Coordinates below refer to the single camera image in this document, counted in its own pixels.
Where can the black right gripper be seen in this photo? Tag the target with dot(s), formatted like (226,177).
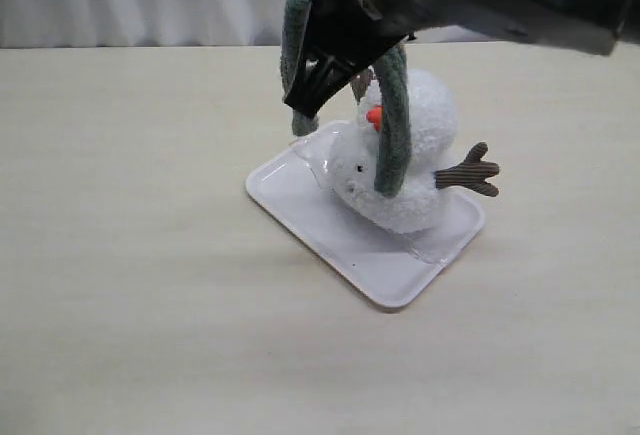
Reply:
(342,38)

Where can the green knitted scarf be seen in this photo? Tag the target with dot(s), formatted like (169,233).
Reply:
(390,71)

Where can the white backdrop curtain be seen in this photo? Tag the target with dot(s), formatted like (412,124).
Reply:
(93,23)

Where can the white plush snowman toy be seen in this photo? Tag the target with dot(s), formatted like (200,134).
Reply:
(431,177)

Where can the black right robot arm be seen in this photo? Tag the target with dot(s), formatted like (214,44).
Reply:
(594,27)

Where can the white plastic tray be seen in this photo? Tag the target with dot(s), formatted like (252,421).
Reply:
(389,270)

